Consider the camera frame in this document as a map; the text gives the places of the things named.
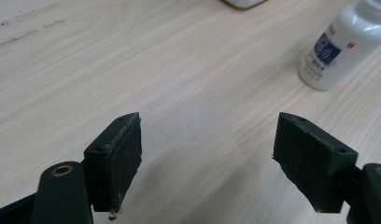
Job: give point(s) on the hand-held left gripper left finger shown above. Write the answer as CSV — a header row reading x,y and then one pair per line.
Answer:
x,y
114,168

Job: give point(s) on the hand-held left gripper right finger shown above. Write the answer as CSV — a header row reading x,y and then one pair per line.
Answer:
x,y
313,168

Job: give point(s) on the white plastic bottle blue label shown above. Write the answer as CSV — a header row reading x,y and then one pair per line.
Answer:
x,y
341,59

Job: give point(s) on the white plastic storage box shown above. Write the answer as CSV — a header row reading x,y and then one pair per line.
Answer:
x,y
244,2

